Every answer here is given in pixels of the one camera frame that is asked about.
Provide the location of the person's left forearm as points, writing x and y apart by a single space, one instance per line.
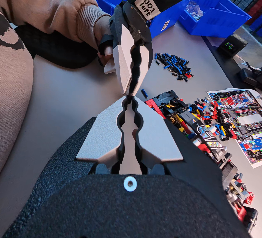
51 6

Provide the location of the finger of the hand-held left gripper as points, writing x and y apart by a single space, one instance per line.
144 62
122 57

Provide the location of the black charger green light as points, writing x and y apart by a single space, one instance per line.
231 45

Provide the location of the black padded armrest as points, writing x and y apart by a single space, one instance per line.
61 53

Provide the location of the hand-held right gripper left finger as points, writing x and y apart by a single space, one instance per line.
100 139

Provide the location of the small clear parts bag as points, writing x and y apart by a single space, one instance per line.
194 9

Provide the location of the black lego pin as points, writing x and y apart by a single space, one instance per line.
129 99

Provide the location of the pile of black blue pins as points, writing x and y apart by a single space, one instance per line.
174 66

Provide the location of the blue lego pin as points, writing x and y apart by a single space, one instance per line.
144 93

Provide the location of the holographic sticker sheet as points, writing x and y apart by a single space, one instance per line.
245 123

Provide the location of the pile of mixed lego pieces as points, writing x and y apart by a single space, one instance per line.
215 119

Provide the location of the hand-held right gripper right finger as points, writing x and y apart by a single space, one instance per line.
161 139

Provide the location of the lego race car model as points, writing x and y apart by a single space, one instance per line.
194 123

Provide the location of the black power adapter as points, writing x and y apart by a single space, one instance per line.
251 78

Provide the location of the red black lego beam assembly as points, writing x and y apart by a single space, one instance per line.
163 97

